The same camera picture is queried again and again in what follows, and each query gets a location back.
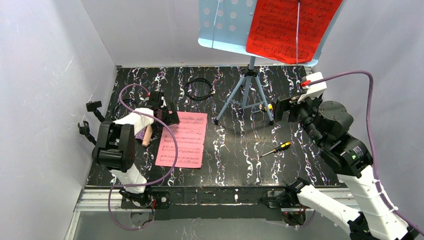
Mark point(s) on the light blue music stand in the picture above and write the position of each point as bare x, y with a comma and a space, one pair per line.
225, 25

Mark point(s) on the purple glitter microphone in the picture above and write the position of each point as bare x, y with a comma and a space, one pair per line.
140, 134

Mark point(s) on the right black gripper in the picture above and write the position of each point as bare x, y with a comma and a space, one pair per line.
283, 108

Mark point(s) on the pink sheet music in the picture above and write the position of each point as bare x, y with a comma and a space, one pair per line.
190, 135

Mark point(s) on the red sheet music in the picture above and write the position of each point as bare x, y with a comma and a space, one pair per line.
290, 31

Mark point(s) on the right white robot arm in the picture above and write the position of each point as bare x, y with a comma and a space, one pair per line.
327, 124

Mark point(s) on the black yellow screwdriver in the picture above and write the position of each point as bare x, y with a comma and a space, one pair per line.
282, 147

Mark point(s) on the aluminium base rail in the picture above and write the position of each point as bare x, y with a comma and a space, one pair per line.
171, 203

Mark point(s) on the beige pink microphone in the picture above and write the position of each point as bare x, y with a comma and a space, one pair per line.
147, 136

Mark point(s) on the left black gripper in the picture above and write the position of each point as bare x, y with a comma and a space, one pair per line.
170, 117

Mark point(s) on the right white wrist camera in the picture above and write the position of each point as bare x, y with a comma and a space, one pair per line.
311, 88

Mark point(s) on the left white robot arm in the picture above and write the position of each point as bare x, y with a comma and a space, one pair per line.
115, 148

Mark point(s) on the black round mic stand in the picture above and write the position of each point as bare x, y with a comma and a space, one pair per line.
84, 129
93, 107

